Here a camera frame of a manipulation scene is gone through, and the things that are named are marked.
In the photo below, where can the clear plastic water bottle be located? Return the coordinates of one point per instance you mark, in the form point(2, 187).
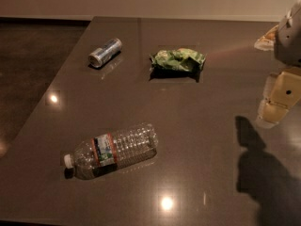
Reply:
point(112, 151)

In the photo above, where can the crumpled green chip bag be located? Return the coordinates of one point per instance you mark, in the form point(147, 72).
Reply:
point(180, 60)

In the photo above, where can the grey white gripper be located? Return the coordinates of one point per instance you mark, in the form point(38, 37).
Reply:
point(289, 40)

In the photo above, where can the silver blue redbull can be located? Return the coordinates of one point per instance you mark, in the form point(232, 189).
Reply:
point(101, 55)

